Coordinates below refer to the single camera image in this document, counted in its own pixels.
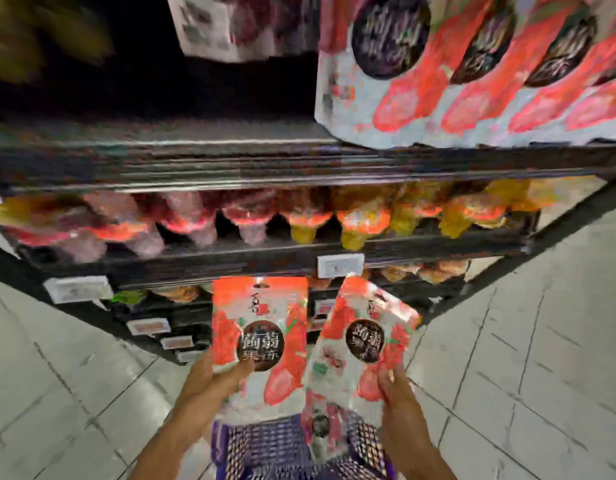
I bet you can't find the person's left hand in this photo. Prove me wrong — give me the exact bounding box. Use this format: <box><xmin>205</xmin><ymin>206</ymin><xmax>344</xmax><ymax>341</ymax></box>
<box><xmin>177</xmin><ymin>347</ymin><xmax>257</xmax><ymax>431</ymax></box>

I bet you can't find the person's right hand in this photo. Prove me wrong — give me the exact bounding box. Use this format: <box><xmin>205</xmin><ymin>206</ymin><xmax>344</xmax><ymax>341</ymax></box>
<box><xmin>376</xmin><ymin>364</ymin><xmax>434</xmax><ymax>471</ymax></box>

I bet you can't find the blue plastic shopping basket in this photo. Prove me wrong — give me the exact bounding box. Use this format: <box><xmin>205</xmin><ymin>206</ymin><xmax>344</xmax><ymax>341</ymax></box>
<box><xmin>210</xmin><ymin>412</ymin><xmax>396</xmax><ymax>480</ymax></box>

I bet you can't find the black low shelf rack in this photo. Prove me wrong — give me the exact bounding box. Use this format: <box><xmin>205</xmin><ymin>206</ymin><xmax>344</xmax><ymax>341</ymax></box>
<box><xmin>0</xmin><ymin>0</ymin><xmax>616</xmax><ymax>368</ymax></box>

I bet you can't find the person's left forearm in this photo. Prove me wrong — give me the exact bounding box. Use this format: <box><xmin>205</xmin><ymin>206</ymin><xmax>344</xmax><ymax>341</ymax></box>
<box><xmin>127</xmin><ymin>409</ymin><xmax>224</xmax><ymax>480</ymax></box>

